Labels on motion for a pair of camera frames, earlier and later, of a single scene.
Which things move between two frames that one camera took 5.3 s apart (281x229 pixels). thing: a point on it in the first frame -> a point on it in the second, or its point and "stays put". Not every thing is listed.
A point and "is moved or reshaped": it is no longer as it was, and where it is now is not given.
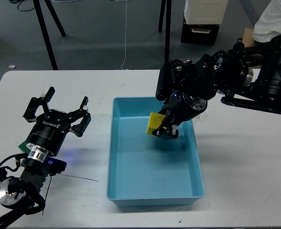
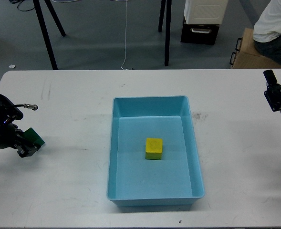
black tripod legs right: x=168 y=21 stays put
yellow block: x=155 y=121 -> x=153 y=148
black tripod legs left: x=44 y=29 stays put
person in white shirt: x=276 y=18 stays put
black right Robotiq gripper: x=179 y=108 -> x=273 y=96
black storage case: x=201 y=34 stays put
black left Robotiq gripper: x=51 y=127 -> x=4 y=136
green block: x=23 y=148 is moved or reshaped
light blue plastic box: x=144 y=170 stays put
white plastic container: x=205 y=12 stays put
